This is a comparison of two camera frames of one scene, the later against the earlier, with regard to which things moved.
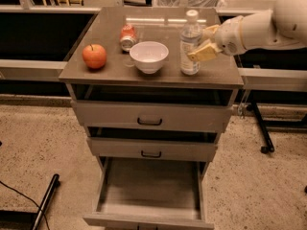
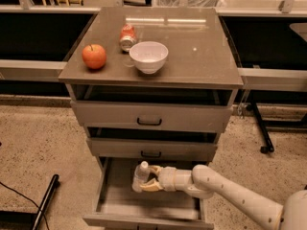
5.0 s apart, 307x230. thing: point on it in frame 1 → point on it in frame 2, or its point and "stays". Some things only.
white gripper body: x=227 y=37 → x=167 y=178
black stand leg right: x=270 y=148 stays
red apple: x=94 y=56 stays
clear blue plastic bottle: x=190 y=36 → x=141 y=175
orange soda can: x=128 y=36 stays
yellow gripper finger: x=213 y=28 → x=156 y=168
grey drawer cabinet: x=153 y=90 stays
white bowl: x=149 y=56 stays
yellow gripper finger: x=207 y=51 → x=152 y=186
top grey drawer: x=151 y=109 stays
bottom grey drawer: x=147 y=193 stays
